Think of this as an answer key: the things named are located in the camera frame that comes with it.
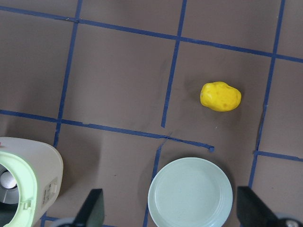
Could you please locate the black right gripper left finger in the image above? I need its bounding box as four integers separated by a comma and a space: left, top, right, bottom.
51, 189, 105, 227

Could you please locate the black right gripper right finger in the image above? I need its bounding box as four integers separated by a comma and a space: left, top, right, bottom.
236, 186, 303, 227

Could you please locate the white rice cooker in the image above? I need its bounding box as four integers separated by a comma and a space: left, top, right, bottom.
0, 137, 63, 227

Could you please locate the far light green plate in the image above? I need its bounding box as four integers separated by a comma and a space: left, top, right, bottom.
148, 157, 233, 227

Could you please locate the yellow toy potato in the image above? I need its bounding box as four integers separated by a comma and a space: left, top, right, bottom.
200, 81, 242, 112

